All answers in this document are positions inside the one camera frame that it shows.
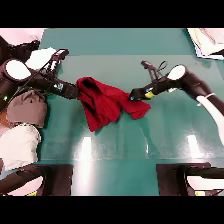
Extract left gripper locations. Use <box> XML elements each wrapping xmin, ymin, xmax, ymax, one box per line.
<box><xmin>49</xmin><ymin>79</ymin><xmax>81</xmax><ymax>101</ymax></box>

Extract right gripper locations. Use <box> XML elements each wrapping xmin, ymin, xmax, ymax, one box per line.
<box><xmin>128</xmin><ymin>83</ymin><xmax>161</xmax><ymax>102</ymax></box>

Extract red garment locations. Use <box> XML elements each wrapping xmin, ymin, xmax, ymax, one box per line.
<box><xmin>76</xmin><ymin>76</ymin><xmax>152</xmax><ymax>133</ymax></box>

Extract white garment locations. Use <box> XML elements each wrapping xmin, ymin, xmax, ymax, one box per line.
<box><xmin>25</xmin><ymin>46</ymin><xmax>58</xmax><ymax>71</ymax></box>
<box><xmin>186</xmin><ymin>27</ymin><xmax>224</xmax><ymax>61</ymax></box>
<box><xmin>0</xmin><ymin>123</ymin><xmax>42</xmax><ymax>172</ymax></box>

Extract brown garment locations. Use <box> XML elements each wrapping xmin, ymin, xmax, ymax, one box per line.
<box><xmin>6</xmin><ymin>89</ymin><xmax>49</xmax><ymax>129</ymax></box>

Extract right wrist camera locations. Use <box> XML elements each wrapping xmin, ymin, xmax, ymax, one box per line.
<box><xmin>140</xmin><ymin>60</ymin><xmax>160</xmax><ymax>83</ymax></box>

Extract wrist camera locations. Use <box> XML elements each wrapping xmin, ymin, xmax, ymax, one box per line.
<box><xmin>140</xmin><ymin>60</ymin><xmax>160</xmax><ymax>83</ymax></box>
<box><xmin>45</xmin><ymin>48</ymin><xmax>70</xmax><ymax>76</ymax></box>

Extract black cable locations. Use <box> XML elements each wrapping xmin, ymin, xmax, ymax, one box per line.
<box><xmin>156</xmin><ymin>60</ymin><xmax>169</xmax><ymax>73</ymax></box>

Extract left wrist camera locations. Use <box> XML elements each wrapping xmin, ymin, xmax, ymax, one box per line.
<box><xmin>45</xmin><ymin>48</ymin><xmax>70</xmax><ymax>76</ymax></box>

